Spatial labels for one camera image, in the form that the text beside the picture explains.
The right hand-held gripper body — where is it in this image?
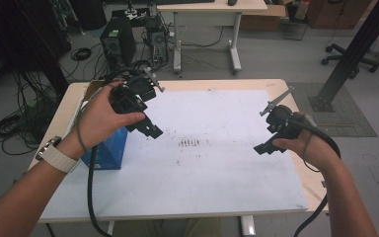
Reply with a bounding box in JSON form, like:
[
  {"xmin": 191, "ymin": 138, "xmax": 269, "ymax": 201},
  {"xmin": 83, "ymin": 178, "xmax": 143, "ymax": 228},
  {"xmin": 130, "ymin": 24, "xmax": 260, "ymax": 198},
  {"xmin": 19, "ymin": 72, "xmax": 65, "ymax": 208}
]
[{"xmin": 259, "ymin": 85, "xmax": 306, "ymax": 140}]

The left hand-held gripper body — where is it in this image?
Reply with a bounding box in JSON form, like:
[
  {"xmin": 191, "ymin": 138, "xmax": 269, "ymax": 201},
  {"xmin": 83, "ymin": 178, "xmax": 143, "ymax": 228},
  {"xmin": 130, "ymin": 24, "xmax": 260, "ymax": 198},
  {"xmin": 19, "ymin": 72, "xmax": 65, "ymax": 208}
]
[{"xmin": 109, "ymin": 66, "xmax": 166, "ymax": 124}]

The blue cardboard box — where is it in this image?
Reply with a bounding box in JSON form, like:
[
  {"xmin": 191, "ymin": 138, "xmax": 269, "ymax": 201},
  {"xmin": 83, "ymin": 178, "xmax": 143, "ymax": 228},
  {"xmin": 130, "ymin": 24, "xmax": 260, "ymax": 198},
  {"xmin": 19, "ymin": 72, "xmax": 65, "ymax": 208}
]
[{"xmin": 80, "ymin": 126, "xmax": 129, "ymax": 172}]

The person's right hand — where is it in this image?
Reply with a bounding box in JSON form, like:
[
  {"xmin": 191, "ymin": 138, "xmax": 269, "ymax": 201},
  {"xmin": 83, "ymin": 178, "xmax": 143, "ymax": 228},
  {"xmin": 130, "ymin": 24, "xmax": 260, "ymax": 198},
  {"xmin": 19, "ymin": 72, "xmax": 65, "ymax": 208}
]
[{"xmin": 271, "ymin": 111, "xmax": 341, "ymax": 175}]

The person's left hand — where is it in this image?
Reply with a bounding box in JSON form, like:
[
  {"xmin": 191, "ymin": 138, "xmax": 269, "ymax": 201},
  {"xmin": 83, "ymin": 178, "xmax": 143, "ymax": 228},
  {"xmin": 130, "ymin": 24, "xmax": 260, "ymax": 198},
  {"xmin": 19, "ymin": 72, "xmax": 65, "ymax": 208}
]
[{"xmin": 65, "ymin": 81, "xmax": 146, "ymax": 161}]

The beige wooden table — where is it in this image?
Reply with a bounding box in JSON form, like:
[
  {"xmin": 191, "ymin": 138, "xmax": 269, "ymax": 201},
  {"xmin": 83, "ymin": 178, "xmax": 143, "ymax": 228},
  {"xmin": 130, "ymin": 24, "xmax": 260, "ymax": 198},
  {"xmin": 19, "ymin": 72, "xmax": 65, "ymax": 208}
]
[{"xmin": 28, "ymin": 78, "xmax": 331, "ymax": 237}]

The large black computer tower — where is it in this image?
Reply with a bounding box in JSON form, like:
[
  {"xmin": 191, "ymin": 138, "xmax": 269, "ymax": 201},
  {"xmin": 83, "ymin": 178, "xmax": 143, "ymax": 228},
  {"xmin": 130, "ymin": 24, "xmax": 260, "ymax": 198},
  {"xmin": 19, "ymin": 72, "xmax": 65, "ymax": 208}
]
[{"xmin": 99, "ymin": 15, "xmax": 138, "ymax": 68}]

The white board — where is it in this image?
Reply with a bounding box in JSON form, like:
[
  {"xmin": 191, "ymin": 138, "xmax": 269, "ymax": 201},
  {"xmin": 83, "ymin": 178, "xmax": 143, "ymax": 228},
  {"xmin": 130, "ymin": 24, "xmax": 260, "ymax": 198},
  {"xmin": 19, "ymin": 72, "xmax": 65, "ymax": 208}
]
[{"xmin": 38, "ymin": 88, "xmax": 311, "ymax": 222}]

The grey floor mat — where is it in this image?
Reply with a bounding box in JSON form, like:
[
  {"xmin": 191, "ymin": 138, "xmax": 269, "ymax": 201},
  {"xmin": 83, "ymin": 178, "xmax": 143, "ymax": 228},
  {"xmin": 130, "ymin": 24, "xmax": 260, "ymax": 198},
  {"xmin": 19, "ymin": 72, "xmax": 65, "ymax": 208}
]
[{"xmin": 288, "ymin": 81, "xmax": 378, "ymax": 138}]

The small black computer tower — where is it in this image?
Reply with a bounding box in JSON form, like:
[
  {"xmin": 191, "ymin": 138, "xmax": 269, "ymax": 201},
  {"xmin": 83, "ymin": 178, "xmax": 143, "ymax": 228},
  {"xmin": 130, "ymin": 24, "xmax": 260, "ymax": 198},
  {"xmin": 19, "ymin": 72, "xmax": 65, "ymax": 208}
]
[{"xmin": 145, "ymin": 18, "xmax": 170, "ymax": 64}]

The wristwatch with white band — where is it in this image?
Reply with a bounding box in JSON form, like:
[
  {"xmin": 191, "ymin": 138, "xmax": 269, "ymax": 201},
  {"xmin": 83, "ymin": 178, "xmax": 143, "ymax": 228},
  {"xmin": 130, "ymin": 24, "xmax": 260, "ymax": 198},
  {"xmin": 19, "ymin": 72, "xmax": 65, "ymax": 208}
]
[{"xmin": 35, "ymin": 135, "xmax": 81, "ymax": 175}]

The black office chair base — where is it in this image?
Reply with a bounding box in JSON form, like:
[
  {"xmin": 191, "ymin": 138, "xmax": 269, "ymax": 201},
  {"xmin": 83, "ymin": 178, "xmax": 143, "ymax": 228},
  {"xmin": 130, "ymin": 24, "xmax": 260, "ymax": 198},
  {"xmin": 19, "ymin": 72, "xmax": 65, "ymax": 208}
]
[{"xmin": 320, "ymin": 42, "xmax": 379, "ymax": 75}]

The brown cardboard box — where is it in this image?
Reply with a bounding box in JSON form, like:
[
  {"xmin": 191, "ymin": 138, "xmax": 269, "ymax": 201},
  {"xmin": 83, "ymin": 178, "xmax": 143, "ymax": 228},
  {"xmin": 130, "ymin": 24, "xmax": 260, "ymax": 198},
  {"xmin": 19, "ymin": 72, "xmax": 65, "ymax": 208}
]
[{"xmin": 239, "ymin": 3, "xmax": 288, "ymax": 33}]

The brown wooden cabinet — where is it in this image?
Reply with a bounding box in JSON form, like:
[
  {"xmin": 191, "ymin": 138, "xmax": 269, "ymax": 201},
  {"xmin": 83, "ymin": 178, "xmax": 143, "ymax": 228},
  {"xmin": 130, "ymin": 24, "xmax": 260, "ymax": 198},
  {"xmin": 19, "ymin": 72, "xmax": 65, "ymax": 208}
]
[{"xmin": 305, "ymin": 0, "xmax": 377, "ymax": 31}]

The white desk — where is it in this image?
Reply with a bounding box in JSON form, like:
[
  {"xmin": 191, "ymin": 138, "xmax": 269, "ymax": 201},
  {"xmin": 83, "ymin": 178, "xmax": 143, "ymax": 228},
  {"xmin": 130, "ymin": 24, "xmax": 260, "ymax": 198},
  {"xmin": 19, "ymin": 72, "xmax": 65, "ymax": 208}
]
[{"xmin": 155, "ymin": 0, "xmax": 269, "ymax": 75}]

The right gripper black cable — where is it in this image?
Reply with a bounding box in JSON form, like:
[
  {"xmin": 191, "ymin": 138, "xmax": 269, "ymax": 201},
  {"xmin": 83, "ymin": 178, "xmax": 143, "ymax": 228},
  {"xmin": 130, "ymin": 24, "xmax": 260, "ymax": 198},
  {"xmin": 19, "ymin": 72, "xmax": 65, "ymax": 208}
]
[{"xmin": 287, "ymin": 117, "xmax": 342, "ymax": 237}]

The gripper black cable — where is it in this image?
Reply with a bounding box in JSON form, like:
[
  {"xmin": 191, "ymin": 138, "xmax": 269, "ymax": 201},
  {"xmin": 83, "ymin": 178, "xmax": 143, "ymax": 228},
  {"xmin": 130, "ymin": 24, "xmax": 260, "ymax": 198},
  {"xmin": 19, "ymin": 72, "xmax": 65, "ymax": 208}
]
[
  {"xmin": 287, "ymin": 117, "xmax": 342, "ymax": 237},
  {"xmin": 86, "ymin": 67, "xmax": 146, "ymax": 237}
]

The coiled black cable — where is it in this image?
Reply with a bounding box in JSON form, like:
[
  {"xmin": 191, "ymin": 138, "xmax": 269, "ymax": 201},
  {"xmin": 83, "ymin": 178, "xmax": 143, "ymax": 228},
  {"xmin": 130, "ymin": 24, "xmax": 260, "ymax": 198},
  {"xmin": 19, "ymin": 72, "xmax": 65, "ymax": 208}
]
[{"xmin": 69, "ymin": 46, "xmax": 93, "ymax": 62}]

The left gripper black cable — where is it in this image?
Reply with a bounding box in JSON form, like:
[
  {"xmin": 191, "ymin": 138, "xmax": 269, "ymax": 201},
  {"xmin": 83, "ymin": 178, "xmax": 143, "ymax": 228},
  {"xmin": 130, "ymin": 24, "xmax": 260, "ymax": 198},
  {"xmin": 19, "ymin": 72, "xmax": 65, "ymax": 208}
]
[{"xmin": 86, "ymin": 67, "xmax": 146, "ymax": 237}]

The black metal post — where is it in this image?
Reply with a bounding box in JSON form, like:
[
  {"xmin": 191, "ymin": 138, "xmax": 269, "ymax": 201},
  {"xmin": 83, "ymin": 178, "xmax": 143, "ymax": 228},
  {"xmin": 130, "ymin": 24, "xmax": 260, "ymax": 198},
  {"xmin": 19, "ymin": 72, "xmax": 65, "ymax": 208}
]
[{"xmin": 308, "ymin": 0, "xmax": 379, "ymax": 114}]

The bundle of black floor cables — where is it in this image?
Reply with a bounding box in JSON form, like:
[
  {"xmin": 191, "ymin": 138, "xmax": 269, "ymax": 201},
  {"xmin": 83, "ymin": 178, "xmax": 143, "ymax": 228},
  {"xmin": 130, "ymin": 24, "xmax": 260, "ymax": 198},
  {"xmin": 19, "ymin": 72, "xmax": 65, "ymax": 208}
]
[{"xmin": 0, "ymin": 70, "xmax": 67, "ymax": 156}]

